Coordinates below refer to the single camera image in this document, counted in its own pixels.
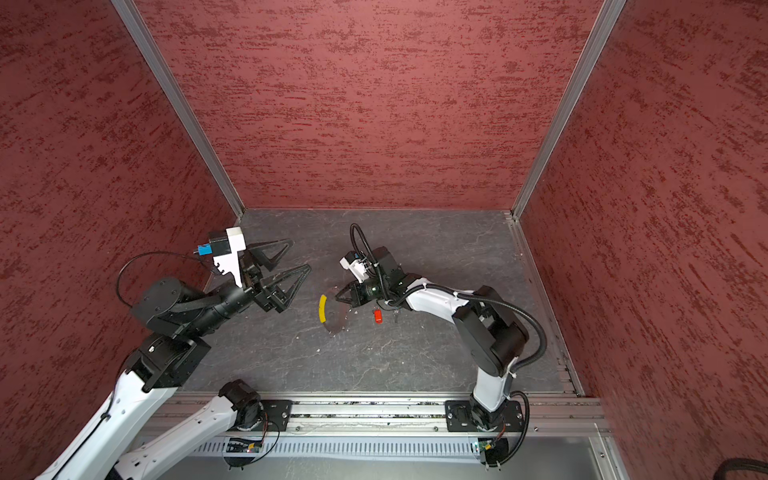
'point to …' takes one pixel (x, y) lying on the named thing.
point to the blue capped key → (396, 312)
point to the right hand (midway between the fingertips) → (336, 304)
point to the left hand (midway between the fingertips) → (303, 260)
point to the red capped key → (378, 316)
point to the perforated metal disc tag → (336, 313)
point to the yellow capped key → (322, 308)
